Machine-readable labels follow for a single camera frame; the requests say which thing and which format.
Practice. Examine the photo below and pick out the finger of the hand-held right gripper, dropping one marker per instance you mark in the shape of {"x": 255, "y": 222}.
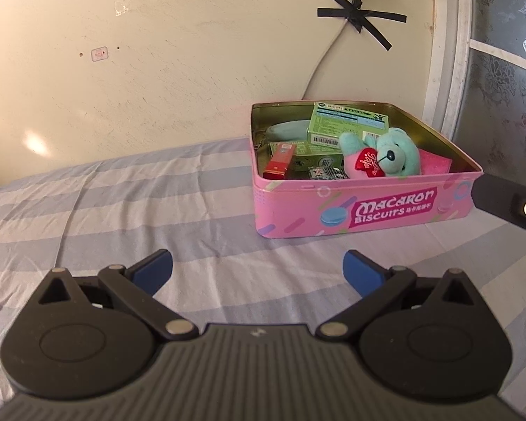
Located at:
{"x": 499, "y": 199}

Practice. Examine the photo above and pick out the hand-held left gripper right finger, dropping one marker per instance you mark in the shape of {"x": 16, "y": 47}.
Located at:
{"x": 364, "y": 274}

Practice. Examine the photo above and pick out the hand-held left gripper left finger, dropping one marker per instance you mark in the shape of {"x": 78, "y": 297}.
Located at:
{"x": 151, "y": 272}

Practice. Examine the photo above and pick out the pink biscuit tin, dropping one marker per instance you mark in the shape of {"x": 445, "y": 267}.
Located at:
{"x": 298, "y": 210}

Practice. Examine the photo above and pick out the teal plush bear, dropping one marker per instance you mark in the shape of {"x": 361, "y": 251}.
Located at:
{"x": 394, "y": 158}

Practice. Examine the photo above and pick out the green toothpaste box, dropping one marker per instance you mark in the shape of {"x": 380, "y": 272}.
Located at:
{"x": 315, "y": 155}

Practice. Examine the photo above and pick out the small red box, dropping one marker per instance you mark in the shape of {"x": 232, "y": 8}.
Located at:
{"x": 280, "y": 160}

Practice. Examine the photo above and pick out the green box with blue label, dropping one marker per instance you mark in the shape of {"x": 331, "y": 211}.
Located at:
{"x": 342, "y": 125}

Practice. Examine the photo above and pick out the teal pencil case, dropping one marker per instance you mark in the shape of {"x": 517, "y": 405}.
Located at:
{"x": 287, "y": 130}

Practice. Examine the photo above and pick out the striped bed sheet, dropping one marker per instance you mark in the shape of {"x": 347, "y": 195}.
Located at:
{"x": 136, "y": 201}

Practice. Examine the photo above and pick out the dark foil packet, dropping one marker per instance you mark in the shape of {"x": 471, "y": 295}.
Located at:
{"x": 326, "y": 173}

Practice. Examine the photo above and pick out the frosted floral glass door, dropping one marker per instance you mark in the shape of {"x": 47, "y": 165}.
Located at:
{"x": 508, "y": 79}

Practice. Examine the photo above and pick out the black tape cross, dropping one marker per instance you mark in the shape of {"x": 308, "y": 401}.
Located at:
{"x": 359, "y": 13}

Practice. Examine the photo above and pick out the white door frame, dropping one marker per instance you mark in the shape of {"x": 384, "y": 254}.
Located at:
{"x": 447, "y": 52}

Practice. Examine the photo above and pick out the small wall sticker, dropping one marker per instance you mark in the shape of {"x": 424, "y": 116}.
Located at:
{"x": 100, "y": 55}

